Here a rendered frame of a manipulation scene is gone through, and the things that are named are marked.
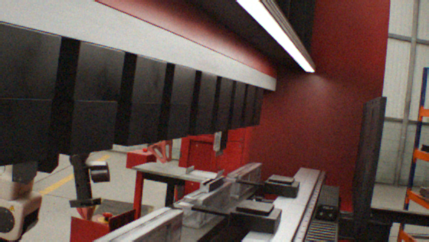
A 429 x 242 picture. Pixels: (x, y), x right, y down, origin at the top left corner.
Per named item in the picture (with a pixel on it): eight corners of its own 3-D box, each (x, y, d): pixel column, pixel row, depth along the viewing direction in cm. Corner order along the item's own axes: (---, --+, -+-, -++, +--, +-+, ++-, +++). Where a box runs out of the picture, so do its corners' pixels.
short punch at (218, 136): (220, 153, 175) (223, 126, 174) (225, 154, 174) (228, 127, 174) (212, 155, 165) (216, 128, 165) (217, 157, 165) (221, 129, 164)
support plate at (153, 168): (151, 164, 186) (151, 161, 186) (217, 176, 179) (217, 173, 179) (132, 169, 169) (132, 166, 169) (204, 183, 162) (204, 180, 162)
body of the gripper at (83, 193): (93, 204, 159) (90, 183, 160) (69, 205, 162) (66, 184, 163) (102, 202, 166) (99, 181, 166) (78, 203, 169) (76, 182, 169)
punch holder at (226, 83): (201, 126, 161) (207, 76, 160) (227, 130, 158) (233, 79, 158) (187, 128, 146) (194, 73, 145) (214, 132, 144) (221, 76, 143)
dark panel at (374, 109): (350, 190, 234) (363, 103, 232) (354, 190, 233) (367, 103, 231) (354, 254, 125) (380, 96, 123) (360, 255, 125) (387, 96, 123)
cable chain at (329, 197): (321, 194, 158) (322, 183, 158) (337, 197, 156) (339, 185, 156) (314, 218, 122) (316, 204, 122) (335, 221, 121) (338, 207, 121)
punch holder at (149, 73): (120, 135, 103) (130, 58, 102) (157, 142, 101) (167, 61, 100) (86, 139, 89) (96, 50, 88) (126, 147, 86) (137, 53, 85)
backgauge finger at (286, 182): (227, 181, 175) (229, 167, 174) (298, 191, 168) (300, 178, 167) (218, 185, 163) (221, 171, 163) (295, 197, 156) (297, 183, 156)
